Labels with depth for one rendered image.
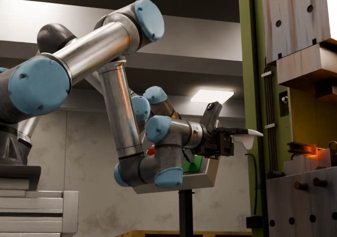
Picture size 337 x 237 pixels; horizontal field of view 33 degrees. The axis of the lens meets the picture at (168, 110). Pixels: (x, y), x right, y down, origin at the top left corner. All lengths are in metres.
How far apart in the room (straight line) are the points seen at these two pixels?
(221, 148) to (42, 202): 0.59
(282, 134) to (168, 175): 0.86
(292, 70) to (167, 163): 0.76
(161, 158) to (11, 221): 0.46
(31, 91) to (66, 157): 9.56
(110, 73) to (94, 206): 9.11
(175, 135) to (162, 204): 9.39
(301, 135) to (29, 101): 1.32
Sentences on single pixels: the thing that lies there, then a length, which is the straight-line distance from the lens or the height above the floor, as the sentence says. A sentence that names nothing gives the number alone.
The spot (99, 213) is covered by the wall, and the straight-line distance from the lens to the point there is 10.65.
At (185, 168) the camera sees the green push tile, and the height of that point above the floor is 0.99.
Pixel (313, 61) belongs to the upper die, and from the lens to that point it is 2.05.
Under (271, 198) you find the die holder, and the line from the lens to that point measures 2.01.
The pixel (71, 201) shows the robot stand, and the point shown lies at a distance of 1.27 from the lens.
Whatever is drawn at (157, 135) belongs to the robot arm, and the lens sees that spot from 1.51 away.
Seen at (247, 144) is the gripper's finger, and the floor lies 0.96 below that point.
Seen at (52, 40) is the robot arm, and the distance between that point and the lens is 1.91.
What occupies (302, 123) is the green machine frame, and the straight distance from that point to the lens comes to 2.29.
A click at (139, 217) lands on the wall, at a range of 10.78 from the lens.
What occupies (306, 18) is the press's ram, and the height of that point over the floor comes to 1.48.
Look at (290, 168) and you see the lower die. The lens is 2.04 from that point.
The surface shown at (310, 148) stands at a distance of 1.97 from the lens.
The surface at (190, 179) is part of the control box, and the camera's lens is 2.16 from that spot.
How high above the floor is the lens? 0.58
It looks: 17 degrees up
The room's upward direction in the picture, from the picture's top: 1 degrees counter-clockwise
